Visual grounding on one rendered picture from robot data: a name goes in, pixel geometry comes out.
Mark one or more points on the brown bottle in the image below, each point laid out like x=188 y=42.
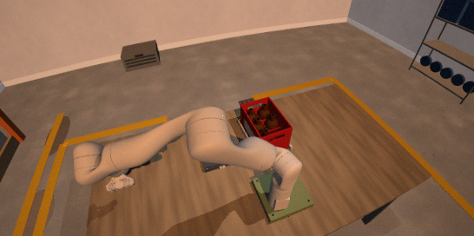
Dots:
x=264 y=112
x=271 y=122

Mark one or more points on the red bottle crate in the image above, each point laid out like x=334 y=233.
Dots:
x=285 y=129

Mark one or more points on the grey rectangular tray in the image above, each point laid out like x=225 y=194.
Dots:
x=211 y=166

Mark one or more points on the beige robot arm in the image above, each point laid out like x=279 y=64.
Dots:
x=208 y=140

